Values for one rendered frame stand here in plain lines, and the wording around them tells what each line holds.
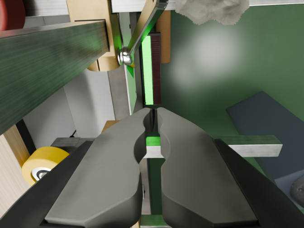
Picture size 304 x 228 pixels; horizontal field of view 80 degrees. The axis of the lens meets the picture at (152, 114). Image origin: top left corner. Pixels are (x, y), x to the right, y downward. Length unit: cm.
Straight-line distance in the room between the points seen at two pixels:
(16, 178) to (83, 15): 29
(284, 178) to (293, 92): 71
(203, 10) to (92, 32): 13
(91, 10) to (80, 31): 8
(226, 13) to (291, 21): 107
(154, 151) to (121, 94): 18
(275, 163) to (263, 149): 55
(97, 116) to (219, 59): 83
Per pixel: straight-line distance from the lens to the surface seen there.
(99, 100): 57
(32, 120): 48
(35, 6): 30
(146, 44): 42
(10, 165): 39
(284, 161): 95
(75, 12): 26
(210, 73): 121
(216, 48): 118
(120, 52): 28
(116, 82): 45
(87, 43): 19
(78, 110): 61
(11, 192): 45
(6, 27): 27
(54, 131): 55
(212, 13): 26
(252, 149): 39
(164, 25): 104
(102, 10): 25
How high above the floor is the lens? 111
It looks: 61 degrees down
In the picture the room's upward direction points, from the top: 176 degrees counter-clockwise
